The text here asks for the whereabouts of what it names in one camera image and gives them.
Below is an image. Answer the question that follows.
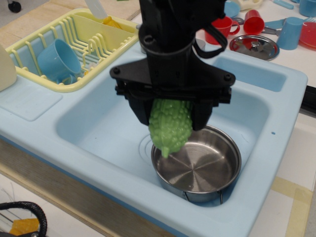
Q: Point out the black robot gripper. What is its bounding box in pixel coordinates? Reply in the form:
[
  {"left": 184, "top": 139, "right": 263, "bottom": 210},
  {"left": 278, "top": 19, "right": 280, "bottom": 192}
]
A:
[{"left": 110, "top": 41, "right": 236, "bottom": 131}]

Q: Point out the green bumpy squash toy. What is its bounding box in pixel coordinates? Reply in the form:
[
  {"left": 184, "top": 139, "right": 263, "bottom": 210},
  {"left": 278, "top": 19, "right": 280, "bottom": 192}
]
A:
[{"left": 149, "top": 99, "right": 193, "bottom": 158}]

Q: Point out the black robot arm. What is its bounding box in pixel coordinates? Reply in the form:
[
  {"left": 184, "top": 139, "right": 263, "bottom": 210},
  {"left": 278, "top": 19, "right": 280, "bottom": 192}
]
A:
[{"left": 110, "top": 0, "right": 236, "bottom": 130}]

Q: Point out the stainless steel pot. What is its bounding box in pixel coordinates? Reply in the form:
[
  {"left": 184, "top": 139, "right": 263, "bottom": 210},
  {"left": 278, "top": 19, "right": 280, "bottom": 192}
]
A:
[{"left": 151, "top": 125, "right": 241, "bottom": 204}]

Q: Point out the steel pot lid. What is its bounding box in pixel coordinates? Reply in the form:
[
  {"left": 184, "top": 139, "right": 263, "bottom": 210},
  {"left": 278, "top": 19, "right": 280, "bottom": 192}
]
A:
[{"left": 230, "top": 35, "right": 279, "bottom": 61}]

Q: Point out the light blue toy sink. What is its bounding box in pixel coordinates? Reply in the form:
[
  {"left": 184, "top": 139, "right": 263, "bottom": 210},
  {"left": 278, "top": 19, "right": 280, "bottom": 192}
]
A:
[{"left": 0, "top": 51, "right": 308, "bottom": 237}]

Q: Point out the blue plate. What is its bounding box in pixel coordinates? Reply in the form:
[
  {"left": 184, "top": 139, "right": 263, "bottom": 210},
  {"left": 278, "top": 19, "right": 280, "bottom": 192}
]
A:
[{"left": 224, "top": 0, "right": 240, "bottom": 18}]

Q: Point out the yellow dish rack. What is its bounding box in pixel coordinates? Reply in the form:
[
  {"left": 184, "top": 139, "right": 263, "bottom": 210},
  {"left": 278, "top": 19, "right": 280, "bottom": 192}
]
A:
[{"left": 6, "top": 8, "right": 138, "bottom": 92}]

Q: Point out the red cup upside down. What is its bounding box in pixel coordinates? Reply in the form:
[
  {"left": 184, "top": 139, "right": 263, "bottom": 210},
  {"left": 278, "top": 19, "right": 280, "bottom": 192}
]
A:
[{"left": 243, "top": 9, "right": 265, "bottom": 35}]

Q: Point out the blue cup in rack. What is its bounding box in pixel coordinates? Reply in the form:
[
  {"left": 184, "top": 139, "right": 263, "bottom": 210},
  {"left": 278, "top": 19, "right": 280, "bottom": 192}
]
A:
[{"left": 37, "top": 39, "right": 81, "bottom": 85}]

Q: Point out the blue toy knife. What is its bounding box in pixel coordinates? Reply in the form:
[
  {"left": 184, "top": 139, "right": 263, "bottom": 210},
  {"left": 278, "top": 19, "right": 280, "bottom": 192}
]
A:
[{"left": 265, "top": 19, "right": 286, "bottom": 29}]

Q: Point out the blue cup upside down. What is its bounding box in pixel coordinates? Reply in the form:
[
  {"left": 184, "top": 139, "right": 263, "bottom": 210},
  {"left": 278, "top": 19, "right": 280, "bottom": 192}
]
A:
[{"left": 276, "top": 17, "right": 304, "bottom": 50}]

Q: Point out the cream plastic container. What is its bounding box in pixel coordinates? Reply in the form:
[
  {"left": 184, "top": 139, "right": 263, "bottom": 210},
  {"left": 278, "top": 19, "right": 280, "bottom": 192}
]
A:
[{"left": 0, "top": 45, "right": 17, "bottom": 91}]

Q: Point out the black caster wheel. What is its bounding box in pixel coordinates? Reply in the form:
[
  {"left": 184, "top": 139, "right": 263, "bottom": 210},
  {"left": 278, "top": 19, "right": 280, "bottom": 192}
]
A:
[{"left": 7, "top": 0, "right": 22, "bottom": 13}]

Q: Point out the yellow tape piece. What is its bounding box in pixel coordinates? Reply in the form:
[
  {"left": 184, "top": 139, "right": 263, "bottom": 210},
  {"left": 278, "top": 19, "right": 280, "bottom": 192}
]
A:
[{"left": 9, "top": 218, "right": 40, "bottom": 236}]

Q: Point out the red mug with handle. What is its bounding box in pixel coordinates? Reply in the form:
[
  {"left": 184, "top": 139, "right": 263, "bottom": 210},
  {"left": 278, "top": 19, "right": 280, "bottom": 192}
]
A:
[{"left": 204, "top": 16, "right": 240, "bottom": 45}]

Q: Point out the black corrugated cable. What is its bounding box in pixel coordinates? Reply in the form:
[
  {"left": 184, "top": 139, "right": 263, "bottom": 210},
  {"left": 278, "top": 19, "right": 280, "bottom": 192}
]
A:
[{"left": 0, "top": 201, "right": 47, "bottom": 237}]

